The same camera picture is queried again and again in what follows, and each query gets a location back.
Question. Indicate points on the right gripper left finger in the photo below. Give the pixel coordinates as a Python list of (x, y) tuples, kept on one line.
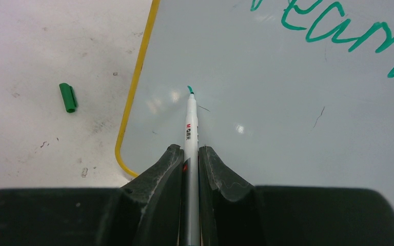
[(145, 211)]

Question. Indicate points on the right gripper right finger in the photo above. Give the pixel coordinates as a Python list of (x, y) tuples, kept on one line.
[(235, 212)]

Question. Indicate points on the white marker pen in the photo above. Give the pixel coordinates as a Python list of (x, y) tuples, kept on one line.
[(191, 225)]

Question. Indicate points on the yellow framed whiteboard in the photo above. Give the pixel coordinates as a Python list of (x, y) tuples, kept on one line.
[(297, 93)]

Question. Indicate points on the green marker cap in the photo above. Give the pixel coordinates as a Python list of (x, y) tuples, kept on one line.
[(69, 98)]

